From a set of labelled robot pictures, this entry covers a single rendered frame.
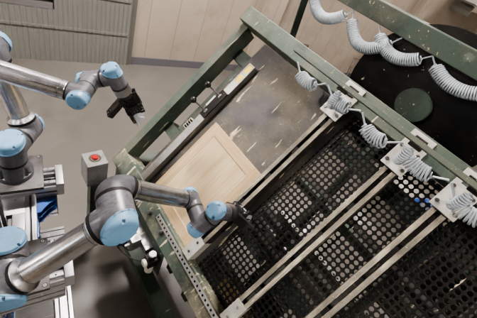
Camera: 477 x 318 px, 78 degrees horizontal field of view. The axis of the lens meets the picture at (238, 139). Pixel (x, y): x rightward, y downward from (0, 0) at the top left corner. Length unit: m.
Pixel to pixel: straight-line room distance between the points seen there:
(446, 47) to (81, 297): 2.62
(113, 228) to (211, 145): 0.89
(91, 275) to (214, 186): 1.30
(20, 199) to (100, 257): 1.03
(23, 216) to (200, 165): 0.87
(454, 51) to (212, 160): 1.29
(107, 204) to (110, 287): 1.58
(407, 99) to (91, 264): 2.38
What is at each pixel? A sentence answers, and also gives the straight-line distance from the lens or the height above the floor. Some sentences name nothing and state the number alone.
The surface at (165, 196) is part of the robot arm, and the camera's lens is 1.23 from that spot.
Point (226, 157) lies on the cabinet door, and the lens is 1.65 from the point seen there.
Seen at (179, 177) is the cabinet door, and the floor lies 1.04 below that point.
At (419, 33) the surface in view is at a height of 2.15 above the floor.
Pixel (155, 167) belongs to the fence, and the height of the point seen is 0.99.
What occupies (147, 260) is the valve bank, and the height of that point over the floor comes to 0.75.
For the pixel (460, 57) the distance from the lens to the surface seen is 1.72.
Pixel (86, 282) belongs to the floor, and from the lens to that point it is 2.58.
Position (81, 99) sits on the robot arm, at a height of 1.61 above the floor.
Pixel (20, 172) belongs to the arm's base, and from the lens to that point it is 1.71.
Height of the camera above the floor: 2.36
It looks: 37 degrees down
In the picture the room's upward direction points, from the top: 24 degrees clockwise
